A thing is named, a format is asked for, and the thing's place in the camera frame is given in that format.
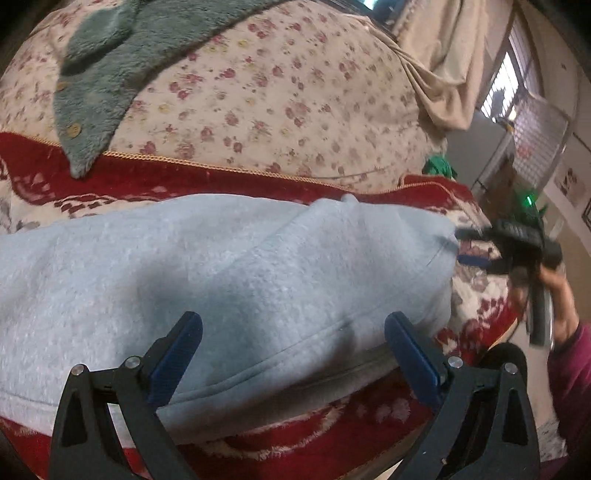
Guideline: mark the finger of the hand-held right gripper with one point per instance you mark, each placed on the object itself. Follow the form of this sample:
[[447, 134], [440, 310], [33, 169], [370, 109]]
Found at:
[[475, 234], [478, 263]]

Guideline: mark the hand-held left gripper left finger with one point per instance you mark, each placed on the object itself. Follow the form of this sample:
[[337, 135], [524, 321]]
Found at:
[[178, 357]]

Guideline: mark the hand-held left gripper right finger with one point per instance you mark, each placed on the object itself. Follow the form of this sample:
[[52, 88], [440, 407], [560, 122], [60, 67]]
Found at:
[[413, 357]]

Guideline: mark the light grey fleece pants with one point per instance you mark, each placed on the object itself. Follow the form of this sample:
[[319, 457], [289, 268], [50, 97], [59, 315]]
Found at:
[[231, 286]]

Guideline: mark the person's right forearm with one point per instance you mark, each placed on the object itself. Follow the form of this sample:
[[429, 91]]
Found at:
[[575, 387]]

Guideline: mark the person's right hand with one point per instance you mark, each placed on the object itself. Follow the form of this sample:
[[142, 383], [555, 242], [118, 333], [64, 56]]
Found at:
[[563, 304]]

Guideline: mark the green cloth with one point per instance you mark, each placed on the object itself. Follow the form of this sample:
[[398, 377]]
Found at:
[[438, 166]]

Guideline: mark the dark round object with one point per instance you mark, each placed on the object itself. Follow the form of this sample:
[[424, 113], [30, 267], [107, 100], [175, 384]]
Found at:
[[503, 355]]

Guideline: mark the barred window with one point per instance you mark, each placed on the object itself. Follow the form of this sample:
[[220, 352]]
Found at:
[[508, 78]]

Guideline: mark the beige curtain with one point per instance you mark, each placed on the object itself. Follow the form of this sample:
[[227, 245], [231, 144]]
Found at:
[[452, 55]]

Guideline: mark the red floral plush blanket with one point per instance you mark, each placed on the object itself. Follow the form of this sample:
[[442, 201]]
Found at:
[[138, 180]]

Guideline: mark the cream floral quilt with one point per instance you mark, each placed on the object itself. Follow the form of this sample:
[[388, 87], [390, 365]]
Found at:
[[277, 92]]

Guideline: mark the grey-green fleece garment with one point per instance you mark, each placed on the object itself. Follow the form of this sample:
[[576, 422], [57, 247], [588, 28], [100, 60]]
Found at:
[[101, 92]]

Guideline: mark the wall poster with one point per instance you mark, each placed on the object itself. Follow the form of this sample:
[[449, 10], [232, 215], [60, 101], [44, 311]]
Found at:
[[569, 184]]

